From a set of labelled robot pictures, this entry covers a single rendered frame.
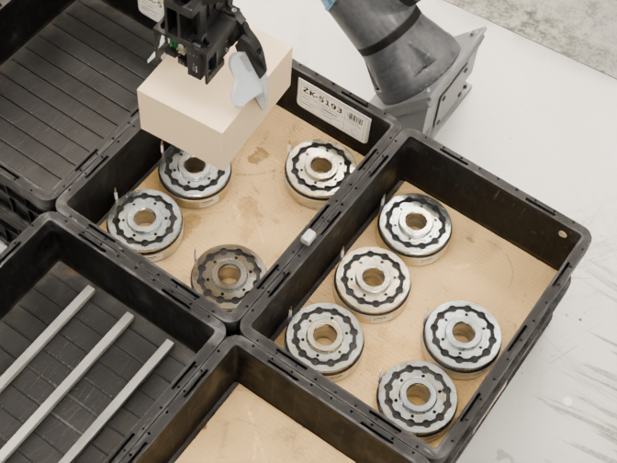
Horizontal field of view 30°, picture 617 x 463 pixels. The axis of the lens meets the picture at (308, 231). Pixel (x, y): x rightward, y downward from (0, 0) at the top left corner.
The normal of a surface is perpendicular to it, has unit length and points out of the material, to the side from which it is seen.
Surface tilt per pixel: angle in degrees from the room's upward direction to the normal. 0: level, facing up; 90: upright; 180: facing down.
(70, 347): 0
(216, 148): 90
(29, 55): 0
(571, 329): 0
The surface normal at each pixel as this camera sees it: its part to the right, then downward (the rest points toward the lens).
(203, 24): 0.86, 0.45
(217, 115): 0.06, -0.54
